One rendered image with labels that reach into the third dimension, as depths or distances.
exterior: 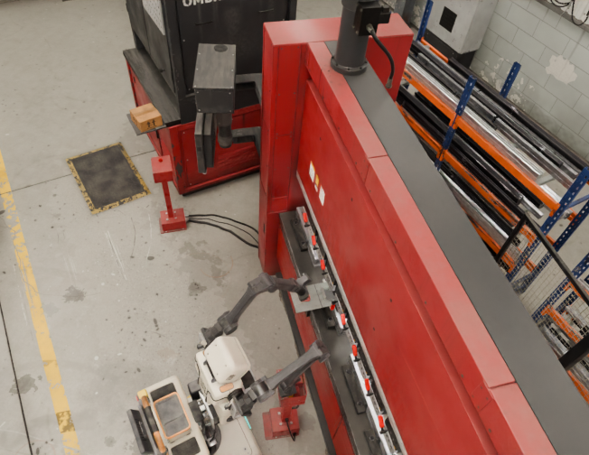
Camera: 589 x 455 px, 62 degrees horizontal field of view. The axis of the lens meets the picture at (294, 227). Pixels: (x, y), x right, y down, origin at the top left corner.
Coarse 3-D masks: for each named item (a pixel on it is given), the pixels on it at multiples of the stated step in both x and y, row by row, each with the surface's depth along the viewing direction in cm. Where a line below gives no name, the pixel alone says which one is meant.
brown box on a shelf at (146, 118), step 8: (136, 112) 408; (144, 112) 408; (152, 112) 409; (136, 120) 404; (144, 120) 402; (152, 120) 406; (160, 120) 412; (136, 128) 411; (144, 128) 407; (152, 128) 412; (160, 128) 414
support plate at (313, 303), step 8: (312, 288) 322; (320, 288) 323; (328, 288) 323; (296, 296) 318; (312, 296) 318; (320, 296) 319; (296, 304) 314; (304, 304) 314; (312, 304) 315; (320, 304) 315; (328, 304) 316; (296, 312) 310
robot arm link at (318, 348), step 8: (312, 344) 255; (320, 344) 259; (312, 352) 254; (320, 352) 254; (328, 352) 261; (296, 360) 254; (304, 360) 253; (288, 368) 253; (296, 368) 252; (264, 376) 253; (272, 376) 252; (280, 376) 252; (288, 376) 254; (256, 384) 251; (272, 384) 251; (272, 392) 250; (264, 400) 250
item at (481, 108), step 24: (432, 72) 415; (456, 72) 418; (456, 96) 398; (480, 96) 394; (480, 120) 374; (504, 120) 377; (528, 120) 378; (504, 144) 357; (528, 144) 360; (552, 144) 364; (528, 168) 345; (552, 168) 347; (576, 168) 350
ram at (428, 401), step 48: (336, 144) 256; (336, 192) 269; (336, 240) 283; (384, 240) 216; (384, 288) 224; (384, 336) 234; (432, 336) 188; (384, 384) 245; (432, 384) 192; (432, 432) 200; (480, 432) 166
